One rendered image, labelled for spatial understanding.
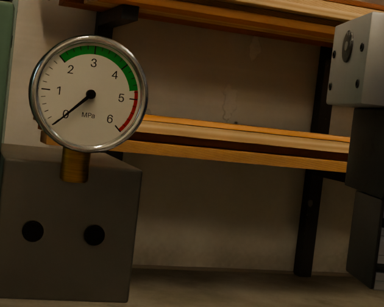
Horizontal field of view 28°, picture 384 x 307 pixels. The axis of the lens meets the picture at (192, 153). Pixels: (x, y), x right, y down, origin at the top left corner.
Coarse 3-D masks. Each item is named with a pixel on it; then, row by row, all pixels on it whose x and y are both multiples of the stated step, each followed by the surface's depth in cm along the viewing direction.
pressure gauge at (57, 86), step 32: (64, 64) 40; (96, 64) 41; (128, 64) 41; (32, 96) 40; (64, 96) 40; (96, 96) 41; (128, 96) 41; (64, 128) 40; (96, 128) 41; (128, 128) 41; (64, 160) 43
